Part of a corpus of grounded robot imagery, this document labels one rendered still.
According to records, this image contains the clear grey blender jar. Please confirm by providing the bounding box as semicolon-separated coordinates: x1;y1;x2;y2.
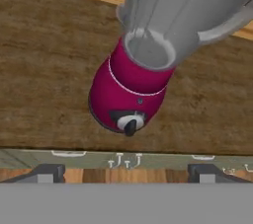
116;0;253;72

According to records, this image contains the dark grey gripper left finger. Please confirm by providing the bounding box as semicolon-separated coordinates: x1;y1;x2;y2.
0;163;66;185

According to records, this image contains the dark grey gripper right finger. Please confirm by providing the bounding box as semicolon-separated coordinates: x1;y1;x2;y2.
187;163;253;185

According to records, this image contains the white drawer handle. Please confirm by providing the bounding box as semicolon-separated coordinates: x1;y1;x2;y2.
191;155;216;162
50;150;88;158

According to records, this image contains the grey-green cabinet front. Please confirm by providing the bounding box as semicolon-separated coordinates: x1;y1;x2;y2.
0;148;253;174

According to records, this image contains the magenta blender base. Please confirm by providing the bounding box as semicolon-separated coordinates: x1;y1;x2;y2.
87;36;176;138

